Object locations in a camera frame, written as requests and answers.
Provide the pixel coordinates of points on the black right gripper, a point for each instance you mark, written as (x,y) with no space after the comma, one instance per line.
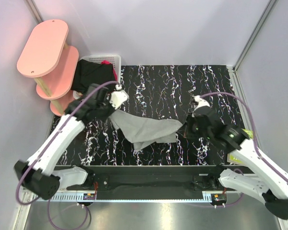
(187,132)

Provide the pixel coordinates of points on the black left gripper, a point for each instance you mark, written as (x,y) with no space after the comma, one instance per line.
(104,117)

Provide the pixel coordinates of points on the grey t shirt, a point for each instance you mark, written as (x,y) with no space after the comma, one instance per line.
(142,131)

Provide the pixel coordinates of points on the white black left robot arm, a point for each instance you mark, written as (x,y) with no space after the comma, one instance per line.
(38,174)

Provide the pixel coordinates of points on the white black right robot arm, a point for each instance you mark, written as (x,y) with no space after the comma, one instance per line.
(271,187)

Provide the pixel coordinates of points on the black t shirt in basket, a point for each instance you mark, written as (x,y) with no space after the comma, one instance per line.
(91,74)

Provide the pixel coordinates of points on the white perforated plastic basket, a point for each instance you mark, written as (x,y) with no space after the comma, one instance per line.
(108,64)

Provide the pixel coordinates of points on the pink three tier shelf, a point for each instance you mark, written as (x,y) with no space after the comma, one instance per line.
(51,63)

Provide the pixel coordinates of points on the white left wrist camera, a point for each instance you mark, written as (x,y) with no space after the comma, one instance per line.
(118,97)

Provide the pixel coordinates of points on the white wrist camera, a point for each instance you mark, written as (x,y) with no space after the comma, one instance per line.
(118,97)
(199,103)

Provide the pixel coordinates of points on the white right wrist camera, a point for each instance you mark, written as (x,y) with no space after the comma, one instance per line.
(199,103)

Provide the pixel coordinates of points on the aluminium frame rail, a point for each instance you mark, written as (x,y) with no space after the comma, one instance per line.
(146,201)

